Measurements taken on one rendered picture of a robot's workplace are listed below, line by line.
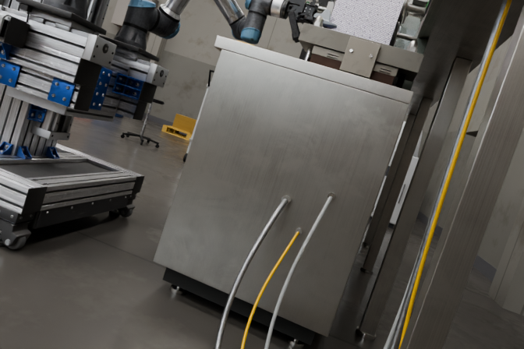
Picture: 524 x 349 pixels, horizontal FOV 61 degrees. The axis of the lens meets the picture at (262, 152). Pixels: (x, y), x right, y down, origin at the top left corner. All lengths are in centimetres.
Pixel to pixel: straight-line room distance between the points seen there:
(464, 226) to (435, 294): 14
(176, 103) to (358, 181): 885
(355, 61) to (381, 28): 28
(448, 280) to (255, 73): 88
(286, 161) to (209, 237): 36
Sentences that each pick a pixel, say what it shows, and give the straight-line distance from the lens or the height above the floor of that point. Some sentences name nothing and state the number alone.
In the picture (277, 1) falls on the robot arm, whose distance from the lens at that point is 175.
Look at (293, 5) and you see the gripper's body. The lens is 177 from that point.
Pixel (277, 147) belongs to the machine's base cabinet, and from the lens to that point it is 142.
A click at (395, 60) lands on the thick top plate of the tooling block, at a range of 149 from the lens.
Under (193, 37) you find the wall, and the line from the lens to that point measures 1024.
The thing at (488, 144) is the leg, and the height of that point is 76.
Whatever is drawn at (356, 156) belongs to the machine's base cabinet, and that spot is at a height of 66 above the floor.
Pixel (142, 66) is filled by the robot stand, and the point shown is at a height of 74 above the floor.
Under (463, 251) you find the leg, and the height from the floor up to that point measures 56.
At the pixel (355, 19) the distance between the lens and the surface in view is 173.
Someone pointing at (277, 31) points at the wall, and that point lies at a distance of 981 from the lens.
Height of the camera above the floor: 66
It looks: 3 degrees down
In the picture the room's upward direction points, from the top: 18 degrees clockwise
